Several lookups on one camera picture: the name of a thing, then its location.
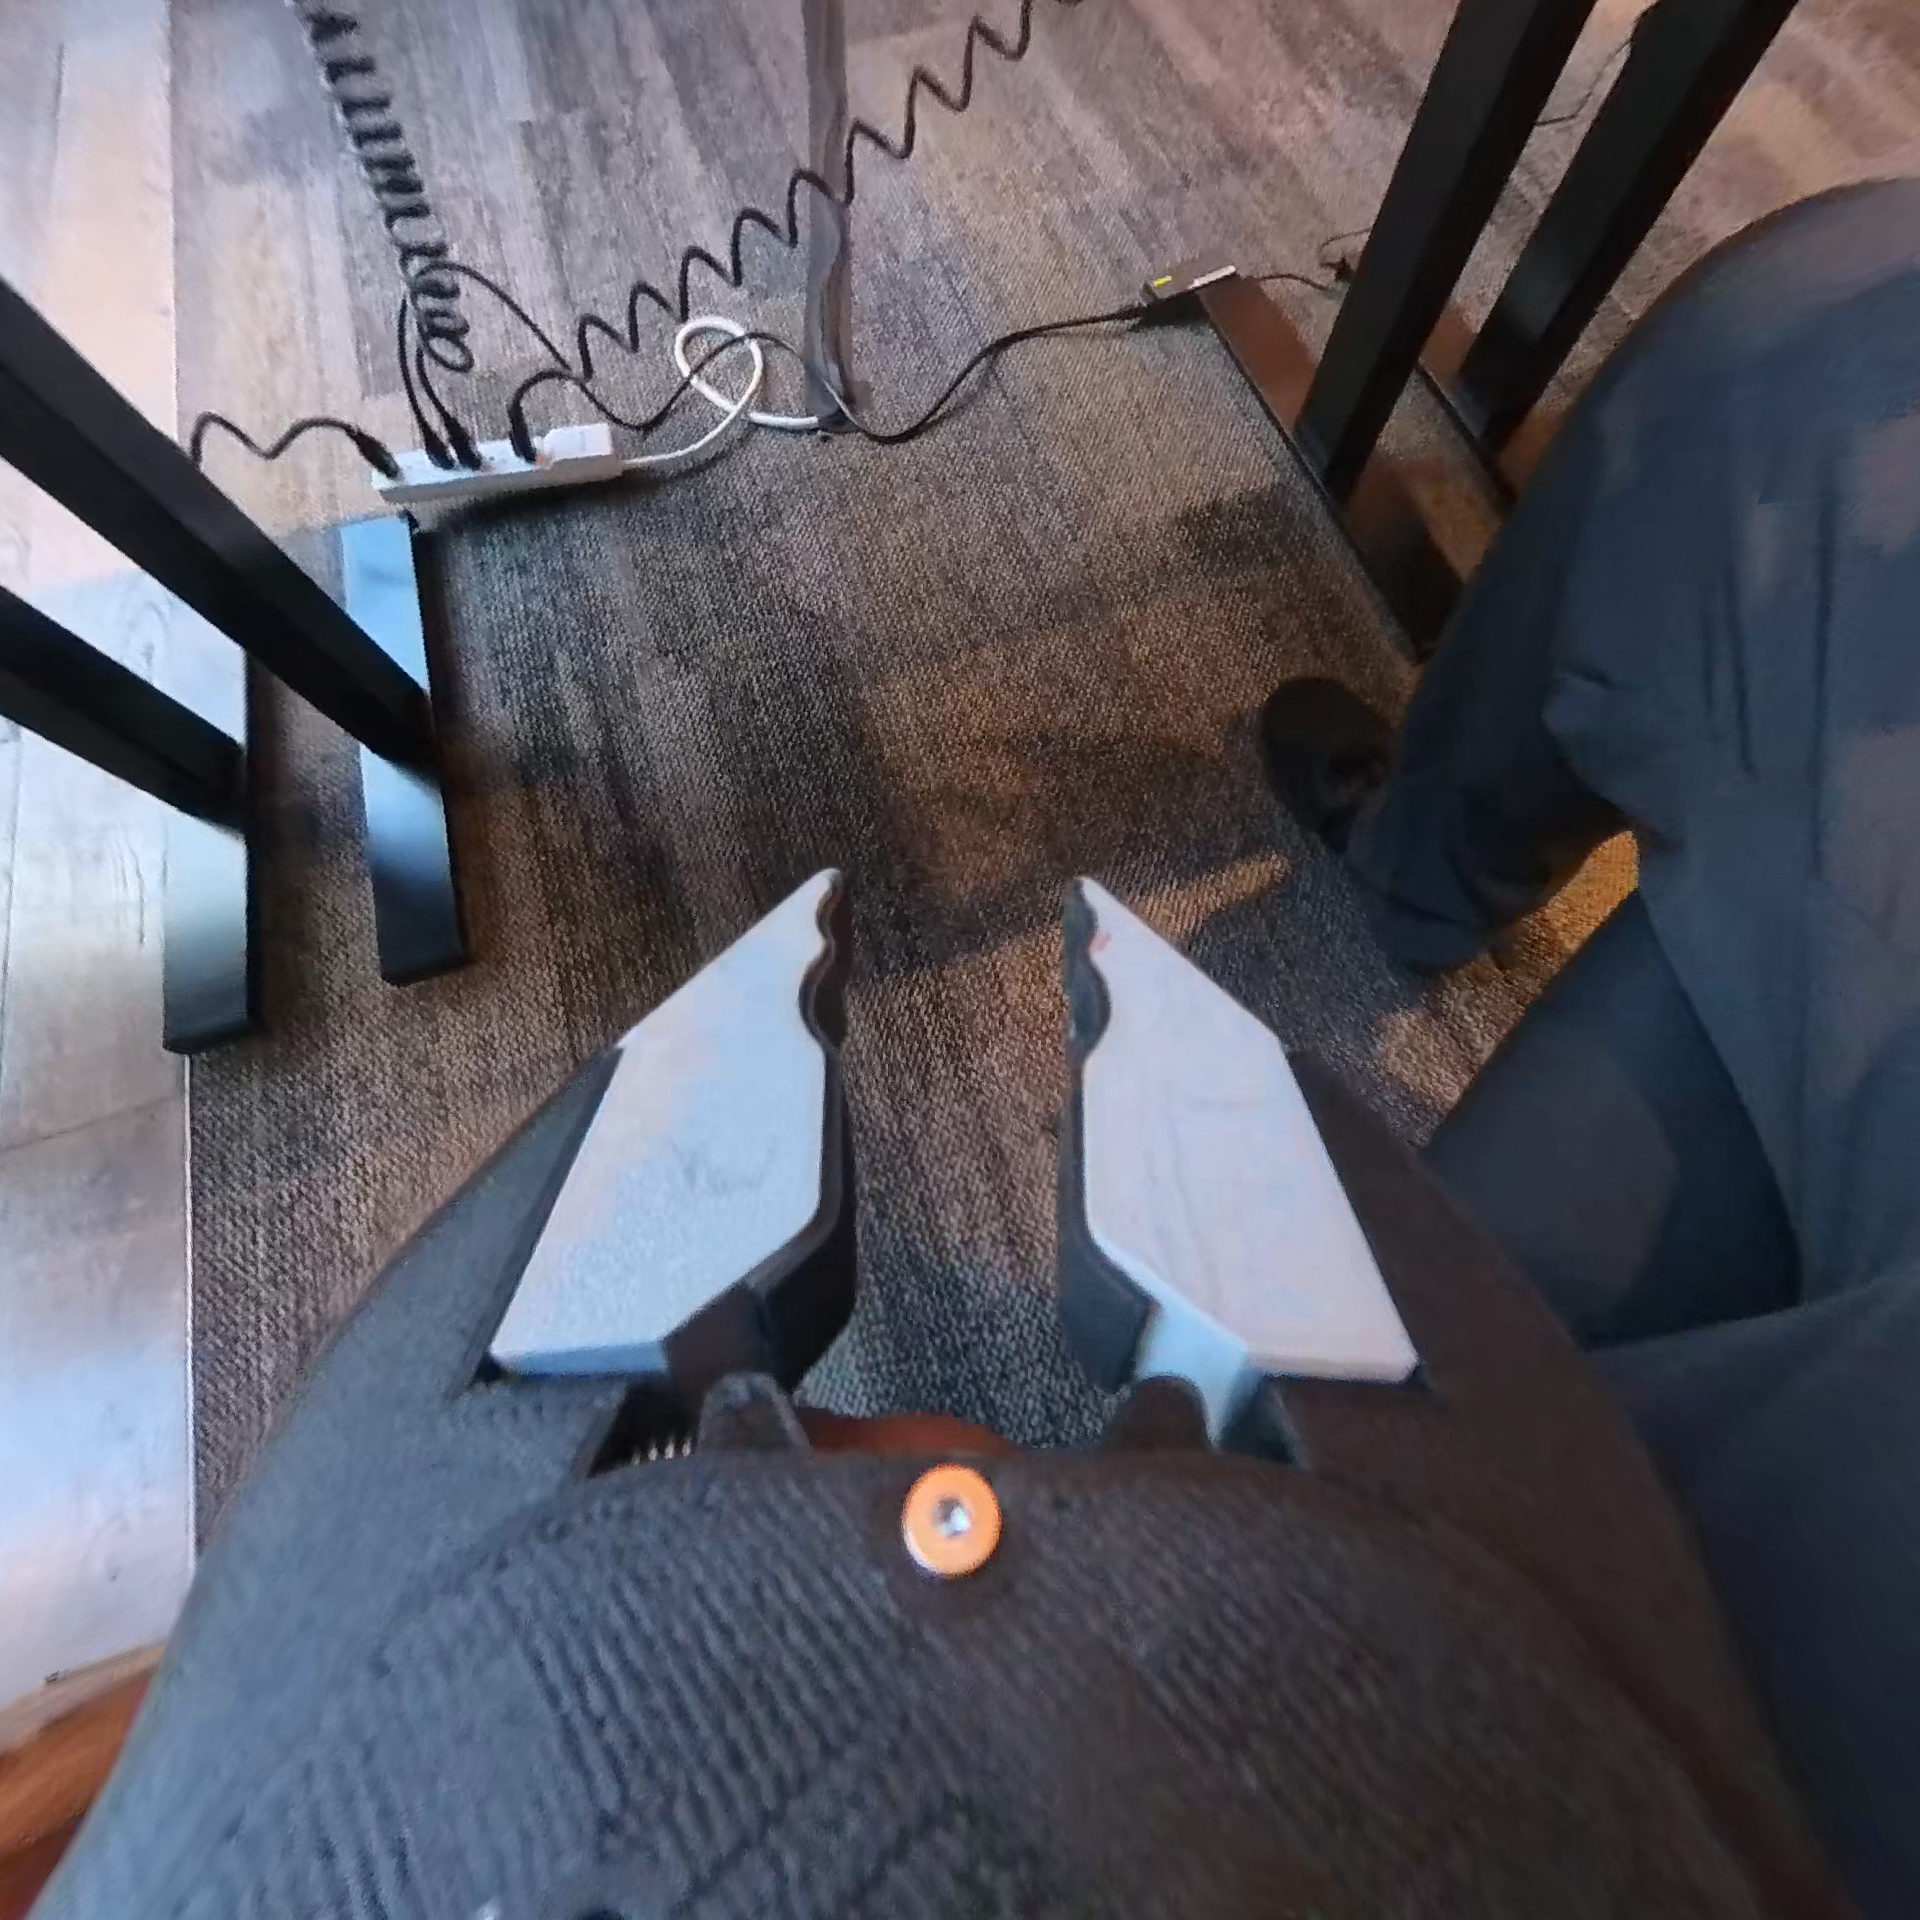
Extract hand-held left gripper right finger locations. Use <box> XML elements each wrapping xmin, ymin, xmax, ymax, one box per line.
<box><xmin>1056</xmin><ymin>877</ymin><xmax>1421</xmax><ymax>1453</ymax></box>

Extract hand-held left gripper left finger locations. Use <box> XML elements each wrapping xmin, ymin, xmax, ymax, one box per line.
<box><xmin>485</xmin><ymin>865</ymin><xmax>859</xmax><ymax>1389</ymax></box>

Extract person's black shoe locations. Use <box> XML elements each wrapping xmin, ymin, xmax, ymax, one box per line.
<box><xmin>1257</xmin><ymin>673</ymin><xmax>1401</xmax><ymax>855</ymax></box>

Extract grey floor rug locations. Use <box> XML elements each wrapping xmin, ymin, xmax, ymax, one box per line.
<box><xmin>180</xmin><ymin>292</ymin><xmax>1652</xmax><ymax>1546</ymax></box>

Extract white power strip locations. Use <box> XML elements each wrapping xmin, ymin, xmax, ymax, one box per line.
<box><xmin>373</xmin><ymin>423</ymin><xmax>623</xmax><ymax>506</ymax></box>

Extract person's trousers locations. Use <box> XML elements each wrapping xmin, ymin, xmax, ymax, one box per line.
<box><xmin>1341</xmin><ymin>175</ymin><xmax>1920</xmax><ymax>1353</ymax></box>

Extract white cable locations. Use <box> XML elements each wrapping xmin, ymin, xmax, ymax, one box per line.
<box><xmin>600</xmin><ymin>316</ymin><xmax>825</xmax><ymax>470</ymax></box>

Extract black coiled cable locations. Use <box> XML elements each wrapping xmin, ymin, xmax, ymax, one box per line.
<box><xmin>509</xmin><ymin>0</ymin><xmax>1089</xmax><ymax>460</ymax></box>
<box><xmin>188</xmin><ymin>410</ymin><xmax>404</xmax><ymax>485</ymax></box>
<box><xmin>297</xmin><ymin>0</ymin><xmax>497</xmax><ymax>465</ymax></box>

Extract thin black cable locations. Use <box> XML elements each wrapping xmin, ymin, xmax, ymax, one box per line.
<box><xmin>816</xmin><ymin>266</ymin><xmax>1360</xmax><ymax>447</ymax></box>

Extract grey cable sleeve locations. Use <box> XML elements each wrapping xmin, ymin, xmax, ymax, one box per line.
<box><xmin>795</xmin><ymin>0</ymin><xmax>868</xmax><ymax>440</ymax></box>

